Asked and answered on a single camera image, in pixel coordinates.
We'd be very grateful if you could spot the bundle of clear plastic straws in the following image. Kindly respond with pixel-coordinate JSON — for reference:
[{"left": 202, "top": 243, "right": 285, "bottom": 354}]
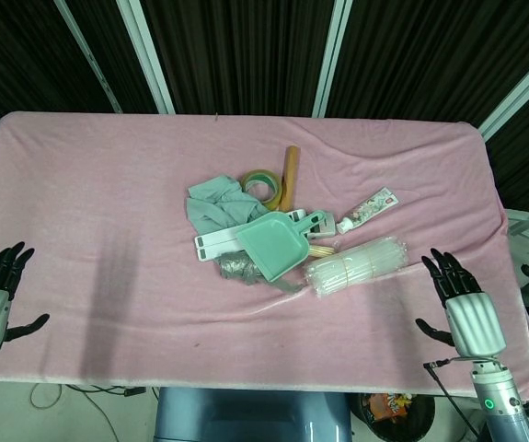
[{"left": 303, "top": 235, "right": 410, "bottom": 301}]

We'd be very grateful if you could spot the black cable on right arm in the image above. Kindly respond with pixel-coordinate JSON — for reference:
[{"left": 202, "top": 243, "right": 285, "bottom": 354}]
[{"left": 423, "top": 355, "right": 498, "bottom": 438}]

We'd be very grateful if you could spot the mint green plastic dustpan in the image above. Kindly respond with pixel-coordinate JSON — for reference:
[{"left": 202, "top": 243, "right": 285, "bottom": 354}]
[{"left": 236, "top": 209, "right": 328, "bottom": 284}]

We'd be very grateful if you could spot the white floral toothpaste tube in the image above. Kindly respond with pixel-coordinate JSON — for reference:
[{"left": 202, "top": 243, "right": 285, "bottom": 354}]
[{"left": 336, "top": 186, "right": 401, "bottom": 235}]

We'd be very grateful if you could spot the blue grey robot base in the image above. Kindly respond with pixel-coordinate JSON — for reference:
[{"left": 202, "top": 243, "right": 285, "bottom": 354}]
[{"left": 154, "top": 387, "right": 352, "bottom": 442}]

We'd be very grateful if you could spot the tan wooden stick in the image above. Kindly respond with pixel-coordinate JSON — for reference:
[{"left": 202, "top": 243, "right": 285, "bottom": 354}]
[{"left": 279, "top": 145, "right": 302, "bottom": 212}]

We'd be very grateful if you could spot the white flat plastic strip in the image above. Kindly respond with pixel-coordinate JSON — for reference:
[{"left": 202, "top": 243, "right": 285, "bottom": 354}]
[{"left": 193, "top": 208, "right": 308, "bottom": 263}]

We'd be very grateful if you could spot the black trash bin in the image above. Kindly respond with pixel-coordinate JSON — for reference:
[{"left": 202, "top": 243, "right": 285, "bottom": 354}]
[{"left": 360, "top": 391, "right": 436, "bottom": 442}]

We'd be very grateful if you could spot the light blue crumpled cloth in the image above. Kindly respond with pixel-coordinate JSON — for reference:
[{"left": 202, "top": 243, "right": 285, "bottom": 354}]
[{"left": 184, "top": 175, "right": 270, "bottom": 236}]

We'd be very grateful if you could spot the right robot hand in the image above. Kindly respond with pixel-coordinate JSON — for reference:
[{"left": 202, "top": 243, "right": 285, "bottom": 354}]
[{"left": 415, "top": 248, "right": 509, "bottom": 359}]

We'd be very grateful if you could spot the green clear tape roll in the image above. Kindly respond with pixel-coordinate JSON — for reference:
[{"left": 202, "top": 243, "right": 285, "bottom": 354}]
[{"left": 239, "top": 169, "right": 284, "bottom": 211}]

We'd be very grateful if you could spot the pink fleece table cloth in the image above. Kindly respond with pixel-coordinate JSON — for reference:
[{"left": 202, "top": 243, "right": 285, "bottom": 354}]
[{"left": 0, "top": 110, "right": 529, "bottom": 401}]

